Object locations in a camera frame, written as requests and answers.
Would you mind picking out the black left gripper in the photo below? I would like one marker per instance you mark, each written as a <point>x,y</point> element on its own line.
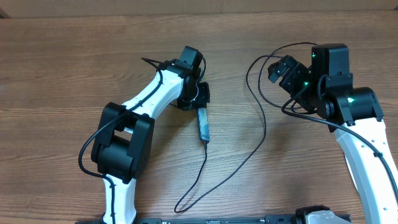
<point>204,96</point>

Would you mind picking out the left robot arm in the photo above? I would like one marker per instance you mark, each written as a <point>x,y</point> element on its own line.
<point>122,142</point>

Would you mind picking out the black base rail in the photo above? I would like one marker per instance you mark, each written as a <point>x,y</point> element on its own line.
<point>275,219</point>

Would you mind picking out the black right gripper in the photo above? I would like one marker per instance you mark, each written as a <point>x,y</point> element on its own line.
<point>296,74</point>

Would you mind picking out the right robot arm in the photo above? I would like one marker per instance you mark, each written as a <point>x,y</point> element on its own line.
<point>324,93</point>

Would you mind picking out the blue-screen Samsung smartphone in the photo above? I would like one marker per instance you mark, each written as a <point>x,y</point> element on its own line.
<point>203,126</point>

